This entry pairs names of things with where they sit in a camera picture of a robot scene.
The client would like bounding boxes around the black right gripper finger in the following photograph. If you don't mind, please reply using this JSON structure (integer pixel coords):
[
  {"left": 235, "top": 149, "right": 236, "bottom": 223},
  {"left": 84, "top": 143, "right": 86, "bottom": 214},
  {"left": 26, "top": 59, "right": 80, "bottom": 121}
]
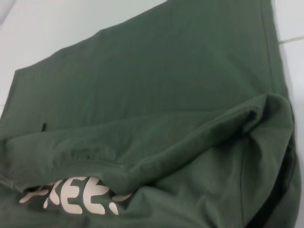
[{"left": 242, "top": 144, "right": 297, "bottom": 228}]

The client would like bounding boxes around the dark green t-shirt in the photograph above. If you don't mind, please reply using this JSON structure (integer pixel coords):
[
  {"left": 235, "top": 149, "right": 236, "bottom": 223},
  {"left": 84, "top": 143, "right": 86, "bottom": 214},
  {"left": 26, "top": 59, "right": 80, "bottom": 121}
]
[{"left": 0, "top": 0, "right": 297, "bottom": 228}]

